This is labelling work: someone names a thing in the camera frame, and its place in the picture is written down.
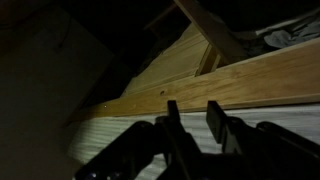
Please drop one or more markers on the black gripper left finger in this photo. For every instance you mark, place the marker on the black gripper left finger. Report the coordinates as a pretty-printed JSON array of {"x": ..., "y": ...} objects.
[{"x": 180, "y": 143}]

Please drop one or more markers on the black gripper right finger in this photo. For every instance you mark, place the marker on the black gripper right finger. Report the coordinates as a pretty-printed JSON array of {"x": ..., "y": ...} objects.
[{"x": 230, "y": 136}]

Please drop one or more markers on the wooden bed frame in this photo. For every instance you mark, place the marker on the wooden bed frame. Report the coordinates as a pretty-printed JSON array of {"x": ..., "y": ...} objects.
[{"x": 233, "y": 86}]

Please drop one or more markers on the striped white mattress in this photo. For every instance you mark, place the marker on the striped white mattress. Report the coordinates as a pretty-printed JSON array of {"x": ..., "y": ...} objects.
[{"x": 266, "y": 126}]

